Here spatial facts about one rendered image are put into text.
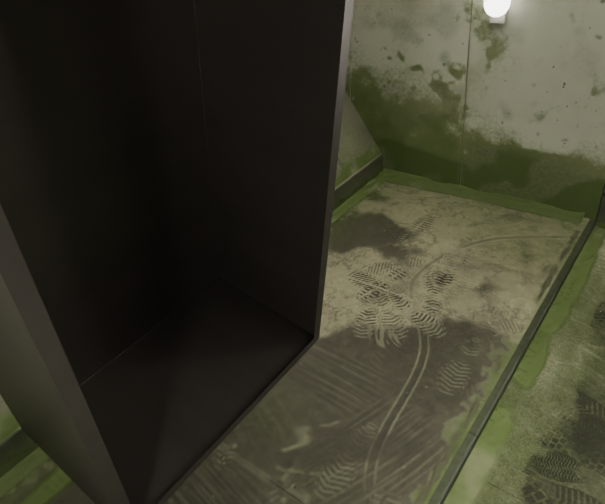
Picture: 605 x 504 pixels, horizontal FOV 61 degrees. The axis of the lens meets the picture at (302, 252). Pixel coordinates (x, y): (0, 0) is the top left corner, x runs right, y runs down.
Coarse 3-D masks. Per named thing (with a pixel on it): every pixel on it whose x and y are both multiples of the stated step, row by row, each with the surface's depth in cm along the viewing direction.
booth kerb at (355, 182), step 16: (352, 176) 270; (368, 176) 282; (336, 192) 261; (352, 192) 273; (336, 208) 265; (16, 432) 156; (0, 448) 153; (16, 448) 157; (32, 448) 162; (0, 464) 154; (16, 464) 159
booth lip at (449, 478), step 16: (592, 224) 232; (576, 256) 215; (560, 272) 207; (560, 288) 203; (544, 304) 193; (528, 336) 181; (512, 368) 170; (496, 384) 166; (496, 400) 161; (480, 416) 157; (480, 432) 154; (464, 448) 148; (448, 480) 141; (432, 496) 138
